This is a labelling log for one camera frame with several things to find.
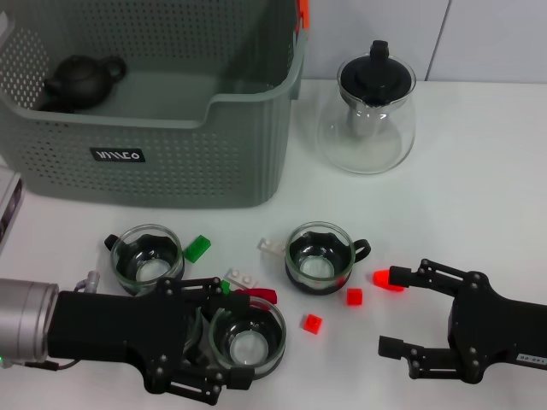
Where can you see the dark red curved brick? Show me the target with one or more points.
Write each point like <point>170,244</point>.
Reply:
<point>262,294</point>

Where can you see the red sloped brick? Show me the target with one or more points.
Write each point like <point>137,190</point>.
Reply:
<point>380,278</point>

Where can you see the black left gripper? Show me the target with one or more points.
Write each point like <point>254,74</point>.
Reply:
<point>107,329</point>

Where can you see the dark clay teapot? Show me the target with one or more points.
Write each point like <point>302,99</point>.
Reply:
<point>79,83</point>

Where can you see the grey-green perforated storage bin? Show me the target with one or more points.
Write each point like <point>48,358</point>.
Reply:
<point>171,171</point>

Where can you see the white building brick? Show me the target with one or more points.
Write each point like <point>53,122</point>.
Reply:
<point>269,247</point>
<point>241,278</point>

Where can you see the glass teacup with black base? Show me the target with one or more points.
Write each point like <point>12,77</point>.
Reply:
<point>147,265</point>
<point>248,341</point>
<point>318,265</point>

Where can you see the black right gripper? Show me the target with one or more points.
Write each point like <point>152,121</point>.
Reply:
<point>491,329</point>

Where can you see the orange plastic object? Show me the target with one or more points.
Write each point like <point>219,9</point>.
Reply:
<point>304,13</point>

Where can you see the small red cube brick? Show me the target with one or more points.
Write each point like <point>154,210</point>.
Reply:
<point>313,323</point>
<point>354,296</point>

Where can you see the glass teapot with black lid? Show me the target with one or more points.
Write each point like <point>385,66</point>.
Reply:
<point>367,141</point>

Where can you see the grey metal box device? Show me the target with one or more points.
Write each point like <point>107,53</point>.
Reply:
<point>8,200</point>

